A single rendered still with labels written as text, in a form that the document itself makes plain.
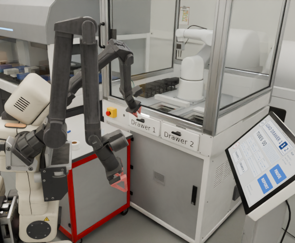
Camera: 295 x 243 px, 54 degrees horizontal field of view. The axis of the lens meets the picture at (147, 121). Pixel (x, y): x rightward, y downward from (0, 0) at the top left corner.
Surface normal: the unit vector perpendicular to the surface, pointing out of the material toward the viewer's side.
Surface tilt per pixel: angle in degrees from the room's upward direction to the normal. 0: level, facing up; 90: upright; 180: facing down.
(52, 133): 90
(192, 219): 90
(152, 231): 0
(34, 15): 69
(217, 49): 90
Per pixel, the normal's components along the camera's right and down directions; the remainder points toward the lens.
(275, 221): -0.09, 0.37
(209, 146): -0.66, 0.26
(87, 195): 0.75, 0.27
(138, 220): 0.03, -0.93
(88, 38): 0.22, 0.37
